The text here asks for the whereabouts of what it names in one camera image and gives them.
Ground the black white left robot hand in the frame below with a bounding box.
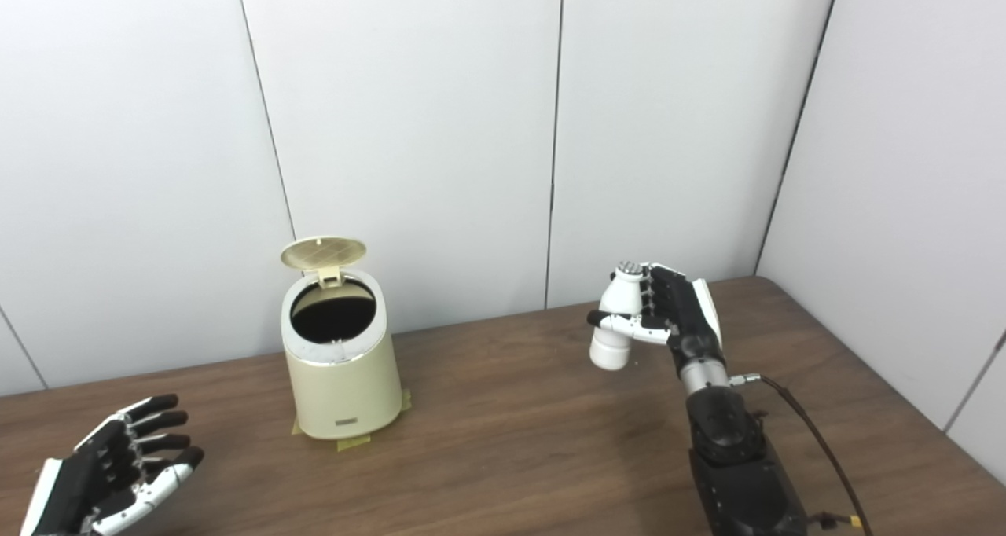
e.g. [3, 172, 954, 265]
[20, 394, 205, 536]

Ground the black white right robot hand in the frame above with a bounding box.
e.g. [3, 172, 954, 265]
[586, 263, 725, 368]

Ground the small white plastic bottle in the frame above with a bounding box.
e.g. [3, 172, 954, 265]
[589, 261, 648, 371]

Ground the cream-colored cylindrical bin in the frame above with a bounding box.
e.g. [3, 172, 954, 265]
[281, 269, 403, 441]

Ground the cream round bin lid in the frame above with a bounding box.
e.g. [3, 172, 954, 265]
[281, 237, 368, 289]

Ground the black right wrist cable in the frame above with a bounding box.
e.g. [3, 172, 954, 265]
[729, 373, 873, 536]

